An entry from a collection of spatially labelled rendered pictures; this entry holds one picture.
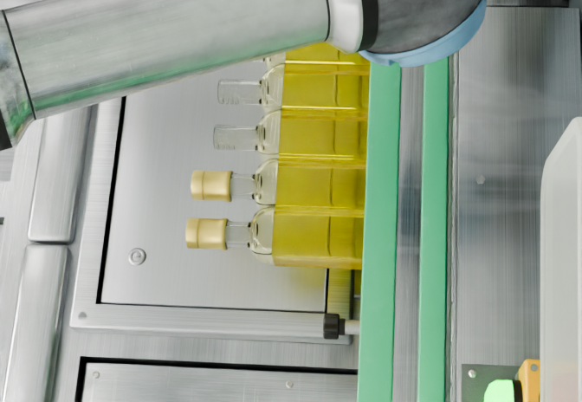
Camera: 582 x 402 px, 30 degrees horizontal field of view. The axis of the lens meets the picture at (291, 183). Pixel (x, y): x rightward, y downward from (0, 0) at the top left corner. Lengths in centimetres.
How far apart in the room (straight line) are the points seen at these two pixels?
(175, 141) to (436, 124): 42
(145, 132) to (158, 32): 60
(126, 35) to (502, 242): 42
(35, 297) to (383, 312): 51
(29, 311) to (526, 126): 64
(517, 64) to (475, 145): 10
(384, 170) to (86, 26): 38
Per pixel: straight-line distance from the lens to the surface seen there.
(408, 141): 109
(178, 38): 82
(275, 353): 132
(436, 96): 111
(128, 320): 133
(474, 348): 101
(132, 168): 139
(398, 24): 86
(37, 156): 146
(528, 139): 108
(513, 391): 95
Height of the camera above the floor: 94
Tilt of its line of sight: 5 degrees up
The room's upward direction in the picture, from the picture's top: 88 degrees counter-clockwise
